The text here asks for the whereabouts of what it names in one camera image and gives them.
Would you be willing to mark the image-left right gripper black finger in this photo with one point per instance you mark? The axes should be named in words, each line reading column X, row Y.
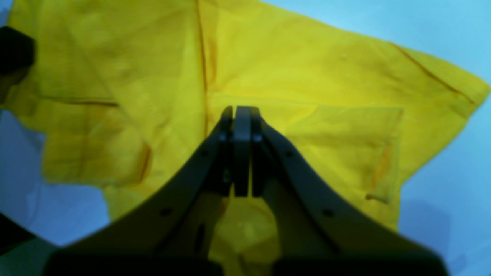
column 17, row 50

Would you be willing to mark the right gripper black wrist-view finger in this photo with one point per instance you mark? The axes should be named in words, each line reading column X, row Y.
column 320, row 233
column 170, row 233

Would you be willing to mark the orange yellow T-shirt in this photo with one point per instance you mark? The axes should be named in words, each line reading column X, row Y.
column 127, row 90

